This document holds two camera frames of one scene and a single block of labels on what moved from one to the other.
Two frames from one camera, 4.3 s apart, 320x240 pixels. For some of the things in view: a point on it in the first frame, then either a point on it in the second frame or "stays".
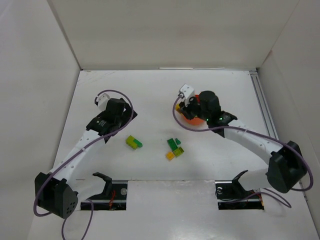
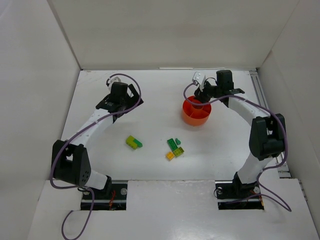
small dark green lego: x=178 y=141 stays
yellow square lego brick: x=170 y=155 stays
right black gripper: x=189 y=108 to x=203 y=93
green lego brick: x=172 y=144 stays
